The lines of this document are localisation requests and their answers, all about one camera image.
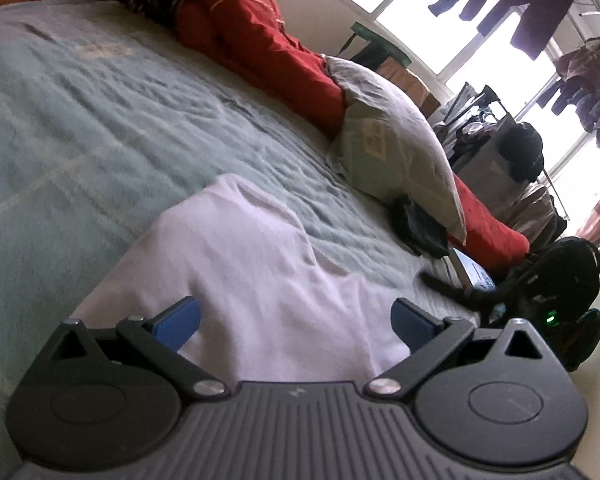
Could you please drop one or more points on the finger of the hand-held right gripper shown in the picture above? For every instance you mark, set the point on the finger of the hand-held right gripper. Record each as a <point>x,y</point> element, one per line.
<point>450,287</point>

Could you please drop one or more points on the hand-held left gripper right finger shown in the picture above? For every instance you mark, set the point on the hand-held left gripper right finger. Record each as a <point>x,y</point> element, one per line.
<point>412,322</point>

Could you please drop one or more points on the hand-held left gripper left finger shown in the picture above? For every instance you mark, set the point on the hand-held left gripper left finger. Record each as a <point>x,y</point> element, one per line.
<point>177,322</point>

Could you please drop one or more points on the white t-shirt with blue print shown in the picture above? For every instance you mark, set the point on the white t-shirt with blue print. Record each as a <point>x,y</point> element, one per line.
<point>260,280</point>

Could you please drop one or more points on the hanging dark clothes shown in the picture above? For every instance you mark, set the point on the hanging dark clothes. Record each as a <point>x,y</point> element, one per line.
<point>540,10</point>

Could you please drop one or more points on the blue book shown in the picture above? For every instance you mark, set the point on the blue book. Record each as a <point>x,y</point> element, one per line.
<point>475,272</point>

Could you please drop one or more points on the black pouch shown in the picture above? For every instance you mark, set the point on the black pouch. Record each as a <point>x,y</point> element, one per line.
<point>422,227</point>

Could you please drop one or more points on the black bag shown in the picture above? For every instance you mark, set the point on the black bag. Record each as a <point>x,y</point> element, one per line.
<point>522,150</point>

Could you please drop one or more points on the grey-green pillow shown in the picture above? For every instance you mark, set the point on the grey-green pillow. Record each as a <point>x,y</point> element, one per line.
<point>400,135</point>

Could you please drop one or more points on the grey folded rack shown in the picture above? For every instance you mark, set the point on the grey folded rack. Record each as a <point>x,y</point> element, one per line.
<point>467,110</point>

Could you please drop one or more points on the cardboard box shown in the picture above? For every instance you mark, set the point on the cardboard box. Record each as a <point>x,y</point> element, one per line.
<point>410,85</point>

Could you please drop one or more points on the green stool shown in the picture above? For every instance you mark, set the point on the green stool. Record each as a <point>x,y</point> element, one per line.
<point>375,40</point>

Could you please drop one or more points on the window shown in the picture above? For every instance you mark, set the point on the window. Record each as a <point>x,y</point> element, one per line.
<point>420,25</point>

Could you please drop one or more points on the red quilt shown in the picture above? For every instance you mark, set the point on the red quilt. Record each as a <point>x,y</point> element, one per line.
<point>260,35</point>

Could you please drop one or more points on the dark cloth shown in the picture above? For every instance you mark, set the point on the dark cloth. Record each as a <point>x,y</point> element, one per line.
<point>152,2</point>

